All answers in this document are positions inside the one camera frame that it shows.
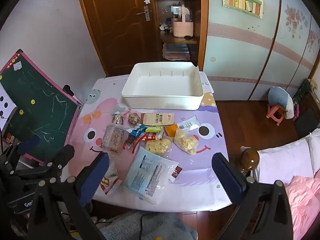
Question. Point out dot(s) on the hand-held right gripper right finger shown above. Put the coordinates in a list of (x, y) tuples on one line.
[(227, 180)]

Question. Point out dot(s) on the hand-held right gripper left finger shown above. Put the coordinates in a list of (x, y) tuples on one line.
[(95, 177)]

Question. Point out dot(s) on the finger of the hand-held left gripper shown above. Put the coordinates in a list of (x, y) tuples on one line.
[(28, 143), (65, 153)]

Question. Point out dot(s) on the red white snack packet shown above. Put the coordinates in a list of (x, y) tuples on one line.
[(111, 181)]

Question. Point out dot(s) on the clear red-edged biscuit packet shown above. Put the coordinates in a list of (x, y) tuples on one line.
[(113, 138)]

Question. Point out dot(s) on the large blue white bag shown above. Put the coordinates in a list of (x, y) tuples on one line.
[(150, 175)]

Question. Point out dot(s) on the clear yellow cake packet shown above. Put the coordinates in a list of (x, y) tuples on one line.
[(186, 141), (158, 145)]

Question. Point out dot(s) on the clear nut candy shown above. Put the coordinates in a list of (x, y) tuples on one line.
[(133, 119), (117, 119)]

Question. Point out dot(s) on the blue snack packet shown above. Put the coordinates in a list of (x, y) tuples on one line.
[(136, 130)]

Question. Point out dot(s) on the orange white snack packet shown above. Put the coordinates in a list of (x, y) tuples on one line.
[(186, 125)]

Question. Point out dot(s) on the green snack packet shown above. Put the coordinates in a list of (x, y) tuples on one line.
[(153, 129)]

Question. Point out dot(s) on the brown cracker packet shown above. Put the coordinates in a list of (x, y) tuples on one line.
[(157, 118)]

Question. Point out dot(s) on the white plastic bin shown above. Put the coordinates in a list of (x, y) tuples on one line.
[(160, 87)]

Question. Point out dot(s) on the brown wooden bedpost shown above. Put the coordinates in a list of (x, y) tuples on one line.
[(248, 160)]

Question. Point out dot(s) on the pink framed chalkboard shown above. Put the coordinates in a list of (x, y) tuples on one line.
[(42, 110)]

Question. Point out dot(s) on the white dotted card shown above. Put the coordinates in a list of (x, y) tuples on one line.
[(6, 105)]

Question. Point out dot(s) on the dark red-edged snack packet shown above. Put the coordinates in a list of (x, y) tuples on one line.
[(131, 141)]

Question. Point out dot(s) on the small brown packet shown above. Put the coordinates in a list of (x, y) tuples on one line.
[(175, 173)]

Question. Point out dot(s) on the grey fluffy rug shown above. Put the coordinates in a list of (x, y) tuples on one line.
[(120, 226)]

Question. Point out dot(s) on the white pillow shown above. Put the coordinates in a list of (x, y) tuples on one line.
[(315, 147), (285, 160)]

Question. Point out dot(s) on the pink blanket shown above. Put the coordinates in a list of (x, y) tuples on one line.
[(305, 200)]

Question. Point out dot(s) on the pink plastic stool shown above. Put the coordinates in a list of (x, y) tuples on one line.
[(273, 113)]

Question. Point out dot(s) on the pink stool with cushion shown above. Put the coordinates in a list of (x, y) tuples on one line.
[(277, 97)]

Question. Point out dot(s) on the dark cabinet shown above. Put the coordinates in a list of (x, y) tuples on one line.
[(307, 120)]

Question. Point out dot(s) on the round wardrobe sticker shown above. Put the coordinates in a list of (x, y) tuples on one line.
[(212, 59)]

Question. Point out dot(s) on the pale floral wardrobe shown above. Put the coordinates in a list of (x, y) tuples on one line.
[(237, 55)]

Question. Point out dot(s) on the brown wooden door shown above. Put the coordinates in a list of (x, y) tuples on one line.
[(112, 30)]

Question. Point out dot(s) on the stack of folded towels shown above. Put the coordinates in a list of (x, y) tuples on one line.
[(175, 52)]

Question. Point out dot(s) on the black hairbrush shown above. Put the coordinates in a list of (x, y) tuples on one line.
[(188, 38)]

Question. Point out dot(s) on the small toiletries cluster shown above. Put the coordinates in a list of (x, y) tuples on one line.
[(165, 26)]

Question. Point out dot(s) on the wooden corner shelf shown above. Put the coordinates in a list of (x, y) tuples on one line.
[(200, 17)]

